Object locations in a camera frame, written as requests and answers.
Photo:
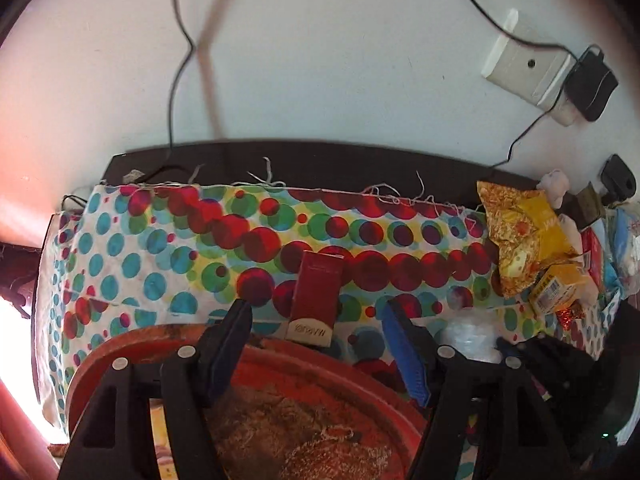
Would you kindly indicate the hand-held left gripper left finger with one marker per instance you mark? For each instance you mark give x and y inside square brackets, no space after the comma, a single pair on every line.
[227,355]

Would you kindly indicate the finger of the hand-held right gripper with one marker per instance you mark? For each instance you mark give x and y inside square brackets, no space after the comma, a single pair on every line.
[515,350]

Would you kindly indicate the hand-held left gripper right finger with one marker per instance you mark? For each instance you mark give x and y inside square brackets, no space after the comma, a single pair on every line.
[400,345]

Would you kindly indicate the red candy wrapper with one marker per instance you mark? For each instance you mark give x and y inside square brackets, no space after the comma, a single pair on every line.
[570,319]

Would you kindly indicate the yellow cardboard box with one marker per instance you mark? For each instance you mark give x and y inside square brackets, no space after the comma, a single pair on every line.
[555,287]

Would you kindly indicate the red plastic basin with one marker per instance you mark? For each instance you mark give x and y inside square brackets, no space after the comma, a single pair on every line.
[300,375]

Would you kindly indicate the dark red cardboard box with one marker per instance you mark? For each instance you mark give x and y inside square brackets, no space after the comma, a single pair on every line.
[315,290]

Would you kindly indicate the yellow snack bag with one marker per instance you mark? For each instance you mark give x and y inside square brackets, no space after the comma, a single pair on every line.
[520,230]

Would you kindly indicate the white plastic item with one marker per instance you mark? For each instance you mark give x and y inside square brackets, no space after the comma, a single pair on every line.
[552,185]

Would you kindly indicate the polka dot cloth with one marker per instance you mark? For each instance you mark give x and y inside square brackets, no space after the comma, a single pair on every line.
[150,260]

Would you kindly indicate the red packet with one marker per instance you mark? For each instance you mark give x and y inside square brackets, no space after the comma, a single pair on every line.
[592,255]

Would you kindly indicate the blue plastic bag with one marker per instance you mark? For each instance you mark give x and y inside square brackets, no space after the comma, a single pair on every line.
[625,245]

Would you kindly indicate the dark olive small box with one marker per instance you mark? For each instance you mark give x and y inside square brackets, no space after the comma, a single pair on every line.
[590,205]

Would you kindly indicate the black plastic object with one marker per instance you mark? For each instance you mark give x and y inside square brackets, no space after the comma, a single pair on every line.
[617,175]

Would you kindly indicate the dark wooden furniture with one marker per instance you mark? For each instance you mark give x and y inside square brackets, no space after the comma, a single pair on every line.
[15,280]

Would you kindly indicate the black power adapter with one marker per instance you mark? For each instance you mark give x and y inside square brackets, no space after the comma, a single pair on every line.
[592,85]

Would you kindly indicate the white wall socket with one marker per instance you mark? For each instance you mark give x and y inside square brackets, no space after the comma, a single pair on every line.
[520,65]

